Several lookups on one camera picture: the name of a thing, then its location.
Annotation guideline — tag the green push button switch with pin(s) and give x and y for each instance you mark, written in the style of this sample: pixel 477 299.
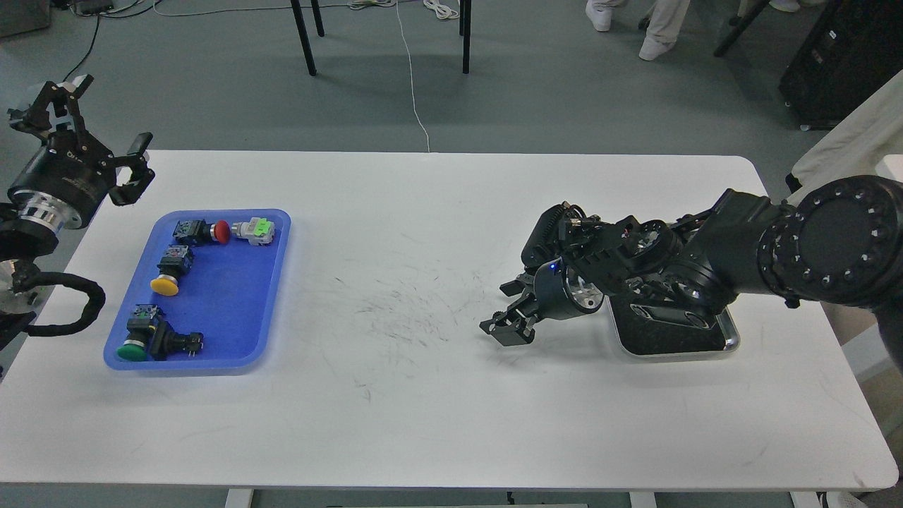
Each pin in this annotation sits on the green push button switch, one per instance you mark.
pixel 150 336

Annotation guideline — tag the black chair leg right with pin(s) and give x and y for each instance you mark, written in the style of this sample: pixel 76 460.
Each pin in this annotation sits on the black chair leg right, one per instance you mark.
pixel 465 33

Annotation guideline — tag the blue plastic tray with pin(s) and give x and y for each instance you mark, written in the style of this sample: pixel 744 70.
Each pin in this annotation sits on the blue plastic tray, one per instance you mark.
pixel 228 296

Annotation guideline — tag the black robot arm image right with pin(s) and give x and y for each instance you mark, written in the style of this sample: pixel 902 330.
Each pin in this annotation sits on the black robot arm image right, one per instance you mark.
pixel 841 244

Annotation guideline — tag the green white switch module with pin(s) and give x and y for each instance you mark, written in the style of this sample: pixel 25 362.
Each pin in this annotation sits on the green white switch module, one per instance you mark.
pixel 257 231

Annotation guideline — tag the yellow push button switch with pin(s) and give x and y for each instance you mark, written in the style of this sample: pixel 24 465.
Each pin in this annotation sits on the yellow push button switch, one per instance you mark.
pixel 175 263

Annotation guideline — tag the silver metal tray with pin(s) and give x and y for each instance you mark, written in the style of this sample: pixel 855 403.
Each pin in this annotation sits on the silver metal tray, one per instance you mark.
pixel 659 341

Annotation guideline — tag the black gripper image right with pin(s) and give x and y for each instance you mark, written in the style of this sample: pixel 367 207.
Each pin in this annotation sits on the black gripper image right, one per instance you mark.
pixel 560 294

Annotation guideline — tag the beige cloth cover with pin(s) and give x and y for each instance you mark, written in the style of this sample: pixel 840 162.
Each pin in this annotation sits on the beige cloth cover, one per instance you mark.
pixel 856 145

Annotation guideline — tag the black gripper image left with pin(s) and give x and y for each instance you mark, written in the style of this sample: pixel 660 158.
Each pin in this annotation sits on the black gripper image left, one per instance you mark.
pixel 69 172

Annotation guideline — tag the red push button switch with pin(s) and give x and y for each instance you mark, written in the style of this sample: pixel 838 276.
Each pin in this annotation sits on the red push button switch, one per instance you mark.
pixel 197 232

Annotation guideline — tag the black chair leg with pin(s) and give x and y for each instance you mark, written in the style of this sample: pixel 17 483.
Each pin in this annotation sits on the black chair leg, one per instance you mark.
pixel 465 33
pixel 298 16

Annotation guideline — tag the person white shoe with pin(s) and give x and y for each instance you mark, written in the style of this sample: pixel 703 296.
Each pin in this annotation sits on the person white shoe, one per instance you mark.
pixel 600 14

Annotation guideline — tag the black equipment case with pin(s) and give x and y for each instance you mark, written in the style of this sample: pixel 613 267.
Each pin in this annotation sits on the black equipment case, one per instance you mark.
pixel 854 49

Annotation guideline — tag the black chair leg left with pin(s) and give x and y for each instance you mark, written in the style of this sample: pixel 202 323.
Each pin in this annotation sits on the black chair leg left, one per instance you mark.
pixel 298 16

